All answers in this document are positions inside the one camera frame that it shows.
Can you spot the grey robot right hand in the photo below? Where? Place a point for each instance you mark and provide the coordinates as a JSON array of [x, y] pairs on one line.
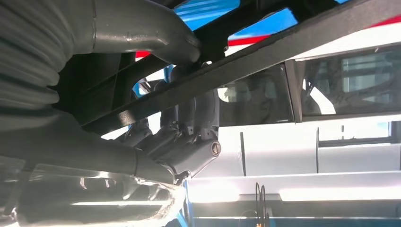
[[78, 163]]

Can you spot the blue metal shelf rack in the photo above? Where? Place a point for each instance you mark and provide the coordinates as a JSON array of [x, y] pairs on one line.
[[266, 26]]

